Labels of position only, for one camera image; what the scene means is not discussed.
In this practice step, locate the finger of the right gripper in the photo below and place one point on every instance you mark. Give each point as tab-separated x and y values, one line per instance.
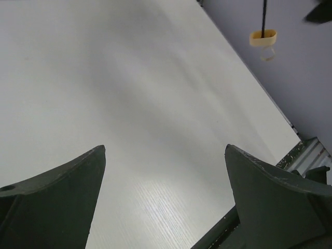
320	14

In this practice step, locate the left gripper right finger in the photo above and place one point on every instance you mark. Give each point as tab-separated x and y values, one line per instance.
276	208

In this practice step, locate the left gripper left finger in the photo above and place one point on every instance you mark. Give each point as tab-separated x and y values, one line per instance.
54	209

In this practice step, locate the beige folding umbrella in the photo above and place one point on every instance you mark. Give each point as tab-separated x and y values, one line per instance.
264	38

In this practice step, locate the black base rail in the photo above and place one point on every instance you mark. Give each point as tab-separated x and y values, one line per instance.
227	233

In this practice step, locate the aluminium frame profile right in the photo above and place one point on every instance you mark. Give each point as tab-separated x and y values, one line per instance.
312	155

